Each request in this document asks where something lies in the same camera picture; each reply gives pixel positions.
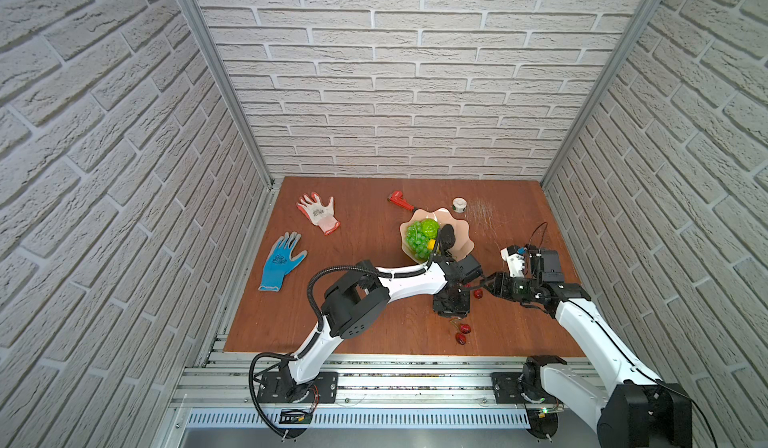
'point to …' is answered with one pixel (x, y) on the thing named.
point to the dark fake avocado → (447, 237)
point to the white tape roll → (459, 204)
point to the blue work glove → (280, 260)
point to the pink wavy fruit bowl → (463, 245)
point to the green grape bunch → (417, 245)
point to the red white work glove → (321, 215)
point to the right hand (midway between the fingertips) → (487, 281)
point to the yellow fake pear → (431, 244)
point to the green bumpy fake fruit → (430, 227)
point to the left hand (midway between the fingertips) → (467, 314)
